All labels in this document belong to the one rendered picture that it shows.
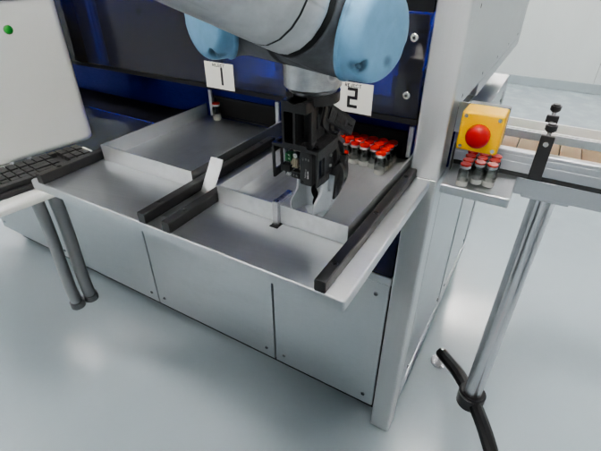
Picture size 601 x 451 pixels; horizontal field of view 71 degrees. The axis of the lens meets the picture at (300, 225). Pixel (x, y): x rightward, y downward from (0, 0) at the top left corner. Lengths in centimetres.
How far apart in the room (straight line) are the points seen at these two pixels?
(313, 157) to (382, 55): 23
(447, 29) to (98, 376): 152
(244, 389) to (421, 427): 59
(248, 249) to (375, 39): 40
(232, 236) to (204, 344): 106
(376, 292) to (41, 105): 100
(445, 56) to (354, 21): 49
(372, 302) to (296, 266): 52
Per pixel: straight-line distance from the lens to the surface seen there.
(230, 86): 105
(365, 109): 88
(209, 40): 45
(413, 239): 96
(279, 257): 64
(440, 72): 82
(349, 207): 76
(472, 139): 80
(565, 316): 209
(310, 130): 55
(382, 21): 35
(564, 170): 96
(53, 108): 134
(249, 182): 84
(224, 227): 71
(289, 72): 54
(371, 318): 115
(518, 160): 96
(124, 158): 97
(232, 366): 163
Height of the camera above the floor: 127
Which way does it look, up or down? 33 degrees down
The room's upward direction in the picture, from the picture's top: straight up
